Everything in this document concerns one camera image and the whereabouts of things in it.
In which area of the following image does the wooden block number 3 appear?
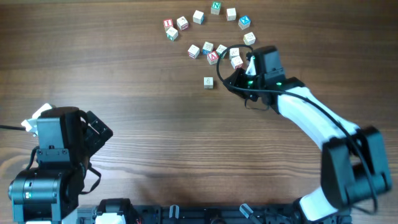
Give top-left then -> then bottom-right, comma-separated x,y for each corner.
243,32 -> 256,45

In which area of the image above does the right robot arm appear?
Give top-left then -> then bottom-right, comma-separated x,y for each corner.
222,45 -> 392,223

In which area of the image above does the wooden block blue E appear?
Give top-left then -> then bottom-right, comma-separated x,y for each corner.
193,10 -> 204,24

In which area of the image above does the wooden block letter Z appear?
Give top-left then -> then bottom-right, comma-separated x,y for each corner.
187,44 -> 200,59

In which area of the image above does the wooden block red I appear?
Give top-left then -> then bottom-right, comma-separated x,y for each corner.
163,19 -> 174,31

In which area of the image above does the wooden block red A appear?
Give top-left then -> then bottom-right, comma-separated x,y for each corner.
207,51 -> 219,65

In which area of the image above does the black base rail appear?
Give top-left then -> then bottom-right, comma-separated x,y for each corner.
63,198 -> 311,224

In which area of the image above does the wooden block green N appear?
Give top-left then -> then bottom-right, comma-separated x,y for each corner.
211,1 -> 221,15

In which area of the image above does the wooden block blue side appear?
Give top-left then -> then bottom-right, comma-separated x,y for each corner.
202,42 -> 214,55

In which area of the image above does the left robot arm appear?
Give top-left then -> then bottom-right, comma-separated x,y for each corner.
8,106 -> 113,223

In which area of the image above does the wooden block red M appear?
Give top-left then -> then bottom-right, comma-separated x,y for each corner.
231,56 -> 243,70

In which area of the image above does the wooden block green side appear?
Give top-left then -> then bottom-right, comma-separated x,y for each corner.
216,44 -> 227,58

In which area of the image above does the plain wooden picture block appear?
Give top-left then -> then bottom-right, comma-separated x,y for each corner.
226,8 -> 237,21

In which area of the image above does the wooden block teal butterfly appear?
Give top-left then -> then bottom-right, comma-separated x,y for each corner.
166,27 -> 178,41

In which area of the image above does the wooden block red Q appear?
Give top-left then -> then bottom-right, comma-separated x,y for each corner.
203,77 -> 214,89

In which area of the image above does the wooden block yellow side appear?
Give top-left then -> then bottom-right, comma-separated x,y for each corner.
229,47 -> 239,60

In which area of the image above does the wooden block blue X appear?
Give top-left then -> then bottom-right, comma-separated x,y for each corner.
238,15 -> 251,30

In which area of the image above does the wooden block red 6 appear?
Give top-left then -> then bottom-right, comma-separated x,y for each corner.
177,16 -> 189,30

